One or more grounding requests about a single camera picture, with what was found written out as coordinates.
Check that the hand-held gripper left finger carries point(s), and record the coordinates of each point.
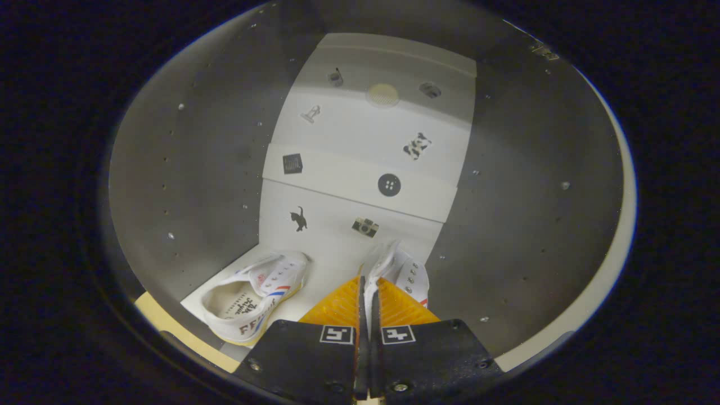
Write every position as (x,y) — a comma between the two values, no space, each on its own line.
(304,360)

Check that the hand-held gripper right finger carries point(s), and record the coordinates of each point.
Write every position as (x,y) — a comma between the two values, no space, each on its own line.
(427,360)

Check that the white canvas shoe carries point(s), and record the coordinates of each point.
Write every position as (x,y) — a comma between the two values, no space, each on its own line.
(405,270)
(264,287)

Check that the grey shoe cabinet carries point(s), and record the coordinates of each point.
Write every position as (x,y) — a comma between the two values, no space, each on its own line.
(365,157)

